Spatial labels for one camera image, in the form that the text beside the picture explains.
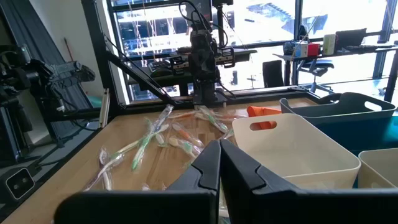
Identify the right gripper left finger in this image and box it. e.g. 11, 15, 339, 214
54, 139, 221, 224

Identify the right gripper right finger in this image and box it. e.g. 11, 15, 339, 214
220, 139, 398, 224

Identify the pile of wrapped toothbrushes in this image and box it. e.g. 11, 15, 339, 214
80, 0, 321, 121

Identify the black chair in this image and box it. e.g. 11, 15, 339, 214
262, 59, 284, 88

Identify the blue wrapped toothbrush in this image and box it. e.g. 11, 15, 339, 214
145, 104, 174, 138

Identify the orange cloth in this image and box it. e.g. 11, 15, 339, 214
247, 105, 282, 130

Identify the white blue box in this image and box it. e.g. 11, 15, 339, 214
294, 42, 308, 58

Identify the translucent cream plastic bin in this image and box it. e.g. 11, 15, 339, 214
357, 148, 398, 189

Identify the red box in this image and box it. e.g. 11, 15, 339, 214
307, 42, 321, 57

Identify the grey plastic bin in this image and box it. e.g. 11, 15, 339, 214
279, 91, 397, 127

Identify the blue office chair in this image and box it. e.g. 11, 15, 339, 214
297, 58, 335, 94

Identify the dark office desk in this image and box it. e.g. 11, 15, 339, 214
273, 45, 398, 94

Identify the black laptop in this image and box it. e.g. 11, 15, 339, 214
335, 27, 368, 48

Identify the black equipment rig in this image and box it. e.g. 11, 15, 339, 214
0, 43, 96, 150

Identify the white plastic handled bin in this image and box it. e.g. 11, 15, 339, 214
231, 113, 361, 190

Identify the aluminium bracket strip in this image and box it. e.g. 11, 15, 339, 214
99, 88, 111, 128

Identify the black table camera box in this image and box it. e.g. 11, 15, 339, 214
4, 167, 35, 200

